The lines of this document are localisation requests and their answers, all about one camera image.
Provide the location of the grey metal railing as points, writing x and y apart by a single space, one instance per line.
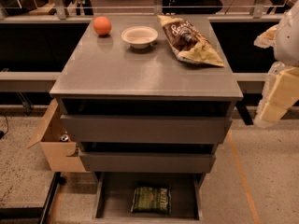
43 81

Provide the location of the grey drawer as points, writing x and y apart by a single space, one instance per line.
115 193
147 121
148 157

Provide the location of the orange fruit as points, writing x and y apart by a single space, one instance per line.
102 25

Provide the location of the grey middle drawer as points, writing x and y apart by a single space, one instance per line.
148 157

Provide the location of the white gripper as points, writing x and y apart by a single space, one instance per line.
288 41

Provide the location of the grey top drawer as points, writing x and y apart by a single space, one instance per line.
147 121

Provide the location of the soda can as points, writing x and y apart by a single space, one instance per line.
64 138

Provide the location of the brown chip bag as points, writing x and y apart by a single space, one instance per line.
187 43

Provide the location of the green jalapeno chip bag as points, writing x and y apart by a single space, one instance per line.
152 199

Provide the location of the black office chair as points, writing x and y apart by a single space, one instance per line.
191 6

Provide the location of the cardboard box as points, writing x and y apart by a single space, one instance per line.
61 156

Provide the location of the white paper bowl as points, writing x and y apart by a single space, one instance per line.
139 37

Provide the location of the clear sanitizer bottle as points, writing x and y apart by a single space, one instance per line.
271 77

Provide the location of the grey drawer cabinet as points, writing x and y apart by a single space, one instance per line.
110 69

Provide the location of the grey bottom drawer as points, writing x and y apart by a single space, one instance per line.
115 193

